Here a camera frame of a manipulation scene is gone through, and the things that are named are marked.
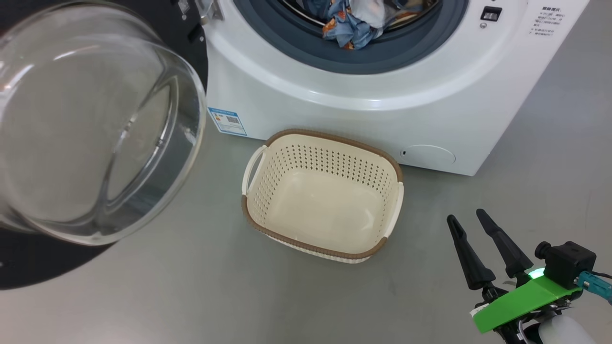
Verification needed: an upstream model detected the white front-load washing machine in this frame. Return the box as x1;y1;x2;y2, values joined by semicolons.
201;0;591;176

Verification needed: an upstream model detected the cream and blue garment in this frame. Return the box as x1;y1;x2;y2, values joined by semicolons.
349;0;387;28

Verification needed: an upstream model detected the grey rubber door seal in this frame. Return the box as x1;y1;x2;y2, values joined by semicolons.
233;0;470;75

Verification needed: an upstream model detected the printed text label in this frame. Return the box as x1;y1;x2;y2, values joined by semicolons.
528;6;557;36

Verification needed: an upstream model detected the round white filter cover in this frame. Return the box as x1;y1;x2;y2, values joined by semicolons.
401;145;456;166

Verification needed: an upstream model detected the round glass washer door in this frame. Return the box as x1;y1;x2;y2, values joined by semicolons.
0;0;208;290

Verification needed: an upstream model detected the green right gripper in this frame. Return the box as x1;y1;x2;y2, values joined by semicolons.
447;208;584;335

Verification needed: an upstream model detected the blue energy label sticker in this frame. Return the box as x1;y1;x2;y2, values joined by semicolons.
208;107;248;137

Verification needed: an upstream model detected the blue patterned garment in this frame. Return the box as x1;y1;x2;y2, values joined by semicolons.
304;0;383;51

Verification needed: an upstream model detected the teal plug black cable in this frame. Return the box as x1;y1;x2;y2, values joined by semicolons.
576;270;612;304

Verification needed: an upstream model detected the cream perforated laundry basket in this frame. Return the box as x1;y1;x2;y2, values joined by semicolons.
241;128;404;264

